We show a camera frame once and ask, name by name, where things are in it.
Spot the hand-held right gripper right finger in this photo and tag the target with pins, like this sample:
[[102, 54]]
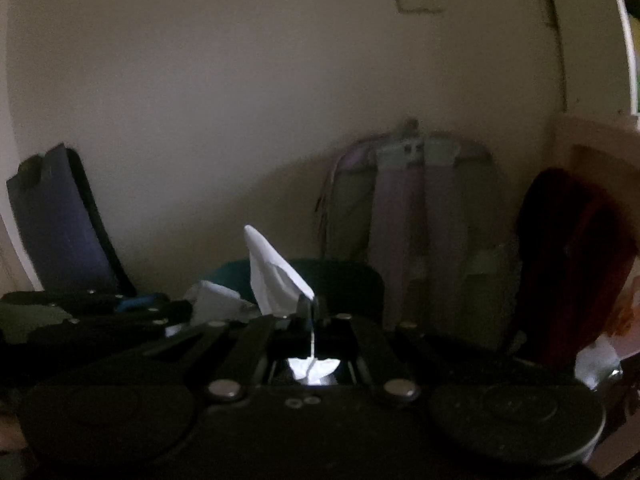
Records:
[[382, 357]]

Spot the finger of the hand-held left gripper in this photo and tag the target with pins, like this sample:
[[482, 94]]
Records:
[[100, 300], [110, 329]]

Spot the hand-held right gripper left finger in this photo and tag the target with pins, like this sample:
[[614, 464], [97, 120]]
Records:
[[240, 352]]

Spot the dark teal bin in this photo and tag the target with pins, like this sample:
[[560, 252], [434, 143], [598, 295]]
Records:
[[345, 282]]

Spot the white tissue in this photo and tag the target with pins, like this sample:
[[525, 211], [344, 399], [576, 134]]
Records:
[[272, 275]]

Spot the crumpled white paper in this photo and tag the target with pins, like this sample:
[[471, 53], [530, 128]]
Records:
[[215, 301]]

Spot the grey green cloth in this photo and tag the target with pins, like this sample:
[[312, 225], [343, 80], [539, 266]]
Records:
[[30, 319]]

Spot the pale green purple backpack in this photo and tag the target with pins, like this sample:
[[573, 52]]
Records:
[[425, 240]]

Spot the dark red cloth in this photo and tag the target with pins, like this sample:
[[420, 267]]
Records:
[[565, 270]]

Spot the white plastic bag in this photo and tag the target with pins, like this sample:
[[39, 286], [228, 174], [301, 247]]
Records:
[[596, 360]]

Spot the white door frame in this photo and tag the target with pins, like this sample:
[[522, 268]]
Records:
[[624, 35]]

